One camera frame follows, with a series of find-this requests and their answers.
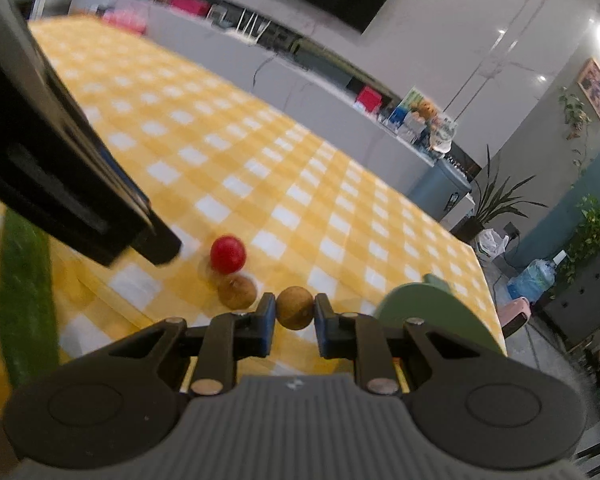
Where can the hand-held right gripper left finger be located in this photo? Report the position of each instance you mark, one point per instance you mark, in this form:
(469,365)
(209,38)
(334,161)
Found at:
(266,322)

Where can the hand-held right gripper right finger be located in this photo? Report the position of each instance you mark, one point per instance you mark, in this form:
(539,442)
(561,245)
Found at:
(324,330)

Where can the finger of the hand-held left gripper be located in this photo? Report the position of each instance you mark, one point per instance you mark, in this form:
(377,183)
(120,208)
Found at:
(162,245)

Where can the brown longan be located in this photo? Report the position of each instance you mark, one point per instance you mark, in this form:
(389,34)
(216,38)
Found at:
(295,307)
(237,291)

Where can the green colander bowl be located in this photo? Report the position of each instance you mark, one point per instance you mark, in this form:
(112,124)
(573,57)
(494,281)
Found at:
(430,310)

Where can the red cherry tomato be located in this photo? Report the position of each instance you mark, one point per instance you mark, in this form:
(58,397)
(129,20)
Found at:
(227,253)

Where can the yellow checked tablecloth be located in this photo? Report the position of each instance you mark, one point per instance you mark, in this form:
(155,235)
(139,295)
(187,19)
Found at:
(280,160)

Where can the green cucumber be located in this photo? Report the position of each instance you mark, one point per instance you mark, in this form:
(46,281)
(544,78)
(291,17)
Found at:
(25,310)

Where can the grey-blue trash bin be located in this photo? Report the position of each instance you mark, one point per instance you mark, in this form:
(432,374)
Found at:
(437,192)

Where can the white plastic bag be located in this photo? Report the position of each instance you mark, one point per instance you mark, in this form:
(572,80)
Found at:
(491,245)

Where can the pink-red box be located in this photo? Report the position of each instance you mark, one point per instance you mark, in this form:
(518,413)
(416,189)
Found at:
(190,6)

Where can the potted long-leaf plant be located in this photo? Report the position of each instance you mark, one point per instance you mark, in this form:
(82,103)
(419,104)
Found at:
(495,200)

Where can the blue water jug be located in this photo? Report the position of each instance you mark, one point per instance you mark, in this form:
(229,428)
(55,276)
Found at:
(532,277)

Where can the pile of snack packets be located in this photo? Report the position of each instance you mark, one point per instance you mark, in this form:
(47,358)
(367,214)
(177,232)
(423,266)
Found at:
(420,117)

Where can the red box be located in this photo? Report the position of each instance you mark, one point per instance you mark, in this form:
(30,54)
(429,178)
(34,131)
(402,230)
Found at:
(369,99)

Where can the grey drawer cabinet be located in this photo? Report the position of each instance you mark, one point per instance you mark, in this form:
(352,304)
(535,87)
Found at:
(585,305)

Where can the green leafy plant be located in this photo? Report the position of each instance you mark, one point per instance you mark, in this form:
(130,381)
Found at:
(592,232)

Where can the hanging vine plant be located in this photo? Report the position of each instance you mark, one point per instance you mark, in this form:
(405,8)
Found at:
(576,120)

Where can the wood-framed wall picture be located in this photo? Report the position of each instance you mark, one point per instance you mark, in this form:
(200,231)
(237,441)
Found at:
(597,90)

